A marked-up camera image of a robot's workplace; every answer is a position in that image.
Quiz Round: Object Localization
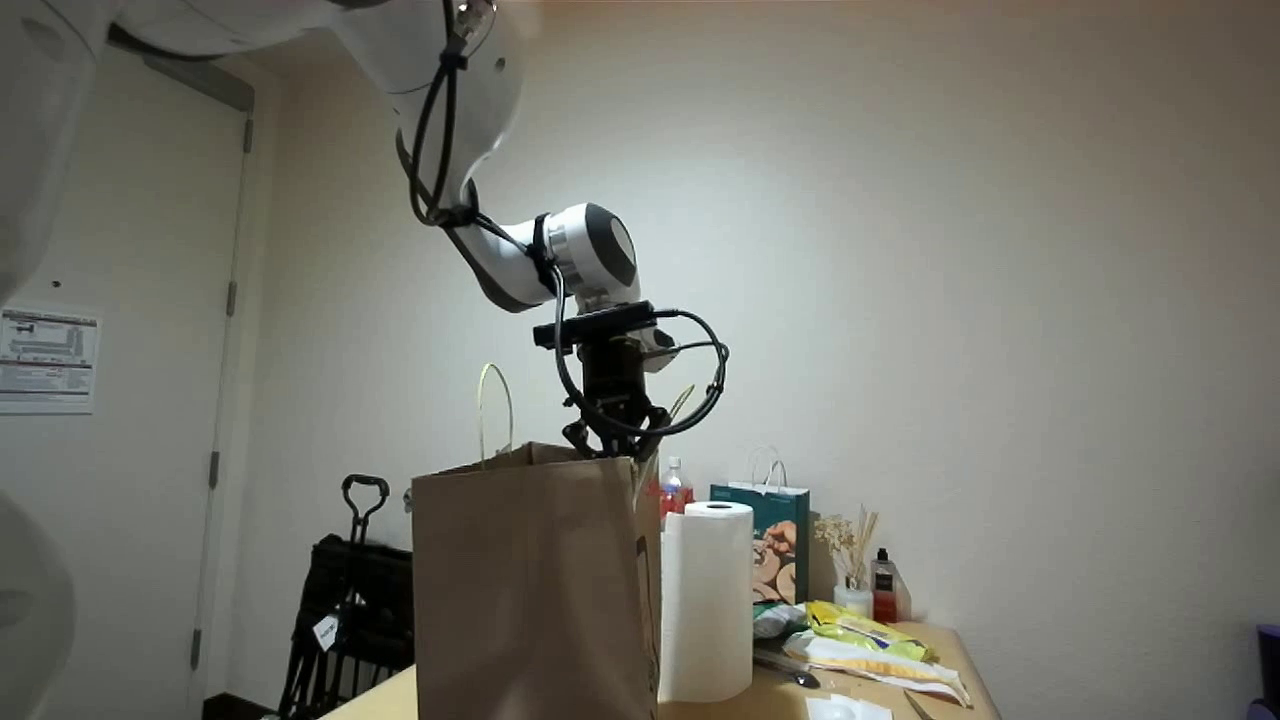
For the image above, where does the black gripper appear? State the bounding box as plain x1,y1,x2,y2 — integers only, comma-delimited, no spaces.
561,337,669,468

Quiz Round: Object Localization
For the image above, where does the brown paper delivery bag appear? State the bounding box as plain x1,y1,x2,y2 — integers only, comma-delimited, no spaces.
406,358,669,720

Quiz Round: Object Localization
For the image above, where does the green printed gift bag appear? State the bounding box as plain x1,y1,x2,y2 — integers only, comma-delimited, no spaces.
706,457,816,613

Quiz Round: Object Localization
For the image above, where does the red labelled water bottle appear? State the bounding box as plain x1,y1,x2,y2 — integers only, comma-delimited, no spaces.
655,457,694,520

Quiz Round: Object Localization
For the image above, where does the white paper towel roll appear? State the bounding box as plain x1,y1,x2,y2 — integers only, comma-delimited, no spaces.
655,494,760,706

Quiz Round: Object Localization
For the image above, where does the reed diffuser jar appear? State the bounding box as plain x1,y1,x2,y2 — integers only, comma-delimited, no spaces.
812,509,883,616

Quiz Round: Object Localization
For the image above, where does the black utensil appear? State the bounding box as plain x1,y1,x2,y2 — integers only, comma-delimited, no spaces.
750,644,824,692

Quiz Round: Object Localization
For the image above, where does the small red sauce bottle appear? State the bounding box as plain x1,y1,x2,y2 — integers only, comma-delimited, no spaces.
866,543,899,625

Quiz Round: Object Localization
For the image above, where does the black folding cart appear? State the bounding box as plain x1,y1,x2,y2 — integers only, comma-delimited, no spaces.
274,472,414,720

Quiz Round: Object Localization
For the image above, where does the yellow snack packet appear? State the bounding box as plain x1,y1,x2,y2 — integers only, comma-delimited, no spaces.
796,594,942,669

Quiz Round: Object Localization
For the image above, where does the beige flat packet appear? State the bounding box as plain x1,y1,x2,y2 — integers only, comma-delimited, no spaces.
784,633,971,706

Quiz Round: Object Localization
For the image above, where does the white door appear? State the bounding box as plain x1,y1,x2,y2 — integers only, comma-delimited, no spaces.
0,53,255,720

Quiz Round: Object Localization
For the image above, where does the grey door closer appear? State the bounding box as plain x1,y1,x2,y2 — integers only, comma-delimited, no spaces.
105,17,255,114

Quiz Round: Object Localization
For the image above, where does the dark blue object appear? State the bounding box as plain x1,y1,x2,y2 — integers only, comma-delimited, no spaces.
1253,619,1280,720

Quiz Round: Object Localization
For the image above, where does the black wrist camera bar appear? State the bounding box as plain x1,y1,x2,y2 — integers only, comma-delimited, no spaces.
532,298,658,351

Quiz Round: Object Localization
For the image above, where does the white wall notice sheet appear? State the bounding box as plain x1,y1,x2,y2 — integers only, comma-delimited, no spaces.
0,309,105,417

